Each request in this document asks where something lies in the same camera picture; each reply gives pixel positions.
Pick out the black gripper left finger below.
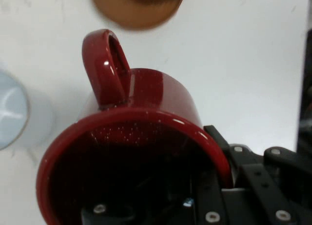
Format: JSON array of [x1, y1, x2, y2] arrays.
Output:
[[81, 170, 229, 225]]

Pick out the white enamel mug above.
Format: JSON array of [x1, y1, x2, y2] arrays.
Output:
[[0, 62, 56, 151]]

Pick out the brown wooden mug tree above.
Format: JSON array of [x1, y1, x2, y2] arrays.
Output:
[[90, 0, 185, 30]]

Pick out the red enamel mug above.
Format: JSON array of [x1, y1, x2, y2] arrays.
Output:
[[36, 29, 232, 225]]

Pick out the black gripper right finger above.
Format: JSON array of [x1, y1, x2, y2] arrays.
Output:
[[203, 124, 312, 225]]

